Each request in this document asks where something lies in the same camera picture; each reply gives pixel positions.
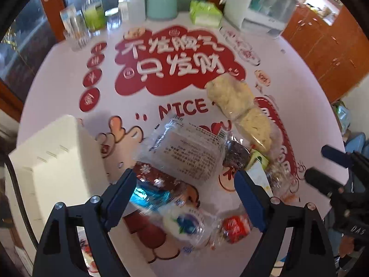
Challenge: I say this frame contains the small crumbly rice cake packet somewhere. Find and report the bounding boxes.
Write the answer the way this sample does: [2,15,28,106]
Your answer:
[235,107,274,153]

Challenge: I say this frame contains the red snowflake snack packet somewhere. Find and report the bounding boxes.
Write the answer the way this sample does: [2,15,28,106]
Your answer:
[133,162,199,205]

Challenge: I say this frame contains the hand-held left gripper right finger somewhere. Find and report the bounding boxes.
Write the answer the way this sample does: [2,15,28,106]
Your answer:
[234,170,337,277]

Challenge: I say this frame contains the green snack packet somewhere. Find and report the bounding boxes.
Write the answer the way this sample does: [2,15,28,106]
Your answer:
[245,148,270,171]

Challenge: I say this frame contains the white pill bottle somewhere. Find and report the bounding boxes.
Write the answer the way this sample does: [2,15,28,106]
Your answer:
[118,0,131,21]

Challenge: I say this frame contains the clear bottle with green label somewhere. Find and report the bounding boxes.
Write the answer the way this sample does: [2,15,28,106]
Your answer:
[82,0,107,33]

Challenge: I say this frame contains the white and blue carton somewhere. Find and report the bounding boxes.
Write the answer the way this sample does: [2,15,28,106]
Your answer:
[60,6,77,35]

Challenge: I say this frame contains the clear printed snack packet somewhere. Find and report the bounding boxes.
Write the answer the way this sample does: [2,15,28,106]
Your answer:
[265,159,300,202]

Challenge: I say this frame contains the large crumbly rice cake packet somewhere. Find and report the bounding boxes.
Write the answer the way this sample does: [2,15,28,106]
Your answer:
[205,73,256,120]

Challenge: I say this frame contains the white plastic storage bin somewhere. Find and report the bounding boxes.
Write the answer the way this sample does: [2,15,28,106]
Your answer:
[8,114,127,277]

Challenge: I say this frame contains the small glass jar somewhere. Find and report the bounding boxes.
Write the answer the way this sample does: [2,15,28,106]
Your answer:
[104,8,124,30]

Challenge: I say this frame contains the teal canister with brown lid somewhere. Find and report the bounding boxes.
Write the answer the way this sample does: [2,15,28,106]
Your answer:
[146,0,178,21]

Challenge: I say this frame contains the clear drinking glass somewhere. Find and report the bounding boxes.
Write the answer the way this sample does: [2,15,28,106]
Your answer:
[63,16,90,51]

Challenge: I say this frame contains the glass display cabinet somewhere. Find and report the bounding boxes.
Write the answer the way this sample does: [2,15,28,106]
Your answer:
[0,0,67,101]

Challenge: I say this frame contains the white cosmetic organizer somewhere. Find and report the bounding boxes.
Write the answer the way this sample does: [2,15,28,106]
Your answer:
[223,0,300,36]

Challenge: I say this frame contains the green plastic bag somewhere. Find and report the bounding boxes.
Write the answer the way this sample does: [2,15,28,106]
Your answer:
[331,101,354,135]

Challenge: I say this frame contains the small red candy packet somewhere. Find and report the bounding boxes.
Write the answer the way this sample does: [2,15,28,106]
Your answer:
[216,212,254,246]

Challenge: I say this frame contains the round blueberry cake packet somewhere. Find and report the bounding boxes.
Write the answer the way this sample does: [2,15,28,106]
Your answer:
[157,199,214,251]

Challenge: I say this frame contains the white squeeze bottle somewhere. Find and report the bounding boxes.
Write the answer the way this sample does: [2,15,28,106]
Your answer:
[128,0,146,22]

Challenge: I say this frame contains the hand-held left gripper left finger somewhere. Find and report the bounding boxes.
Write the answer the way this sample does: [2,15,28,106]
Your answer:
[32,168,137,277]

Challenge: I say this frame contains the dark brown snack packet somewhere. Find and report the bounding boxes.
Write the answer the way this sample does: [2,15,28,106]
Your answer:
[222,138,251,171]

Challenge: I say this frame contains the black cable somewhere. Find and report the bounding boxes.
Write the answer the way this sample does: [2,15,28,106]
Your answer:
[0,147,39,250]

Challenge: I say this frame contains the wooden cabinet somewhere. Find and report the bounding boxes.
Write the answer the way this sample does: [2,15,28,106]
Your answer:
[281,0,369,103]

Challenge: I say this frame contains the white label snack packet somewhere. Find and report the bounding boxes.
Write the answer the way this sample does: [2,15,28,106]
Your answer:
[138,115,231,185]

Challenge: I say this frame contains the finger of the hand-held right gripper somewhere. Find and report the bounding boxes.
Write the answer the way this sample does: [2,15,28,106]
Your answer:
[305,167,346,199]
[321,145,354,168]

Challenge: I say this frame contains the blue snack packet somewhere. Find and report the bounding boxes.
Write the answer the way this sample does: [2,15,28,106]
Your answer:
[128,179,170,211]

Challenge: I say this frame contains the green tissue pack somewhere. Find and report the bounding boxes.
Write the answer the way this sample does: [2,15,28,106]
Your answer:
[189,0,224,27]

